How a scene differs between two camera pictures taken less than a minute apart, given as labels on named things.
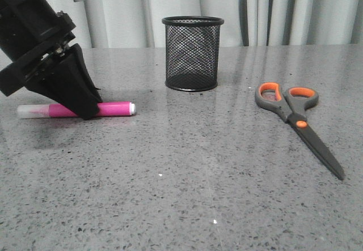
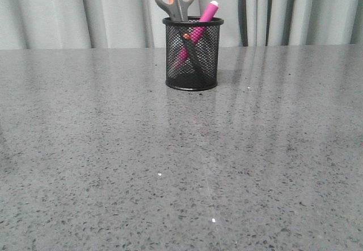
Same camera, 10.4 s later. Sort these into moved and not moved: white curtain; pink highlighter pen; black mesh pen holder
Moved: pink highlighter pen
Not moved: black mesh pen holder; white curtain
